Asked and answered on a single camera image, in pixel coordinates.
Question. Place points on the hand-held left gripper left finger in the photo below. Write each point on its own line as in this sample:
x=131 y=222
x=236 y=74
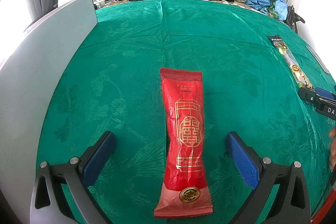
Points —
x=101 y=158

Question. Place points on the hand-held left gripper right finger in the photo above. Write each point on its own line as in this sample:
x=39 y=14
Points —
x=240 y=158

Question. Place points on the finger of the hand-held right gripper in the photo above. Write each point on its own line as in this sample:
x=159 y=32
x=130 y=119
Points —
x=326 y=95
x=307 y=95

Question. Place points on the black long snack packet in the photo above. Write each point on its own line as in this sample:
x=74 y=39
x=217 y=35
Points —
x=288 y=58

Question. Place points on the red snack packet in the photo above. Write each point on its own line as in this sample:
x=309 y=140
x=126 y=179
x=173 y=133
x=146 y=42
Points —
x=183 y=134

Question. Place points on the grey cardboard box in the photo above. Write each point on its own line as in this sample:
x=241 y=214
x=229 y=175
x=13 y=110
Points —
x=39 y=56

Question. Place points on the person's right hand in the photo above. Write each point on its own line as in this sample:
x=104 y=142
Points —
x=333 y=148

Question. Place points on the grey phone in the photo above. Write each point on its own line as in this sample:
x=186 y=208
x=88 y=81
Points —
x=317 y=58

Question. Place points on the black bag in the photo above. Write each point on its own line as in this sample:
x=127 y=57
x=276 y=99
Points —
x=294 y=18

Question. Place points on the blue cloth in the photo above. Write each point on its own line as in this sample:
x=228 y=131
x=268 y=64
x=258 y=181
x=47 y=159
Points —
x=260 y=3

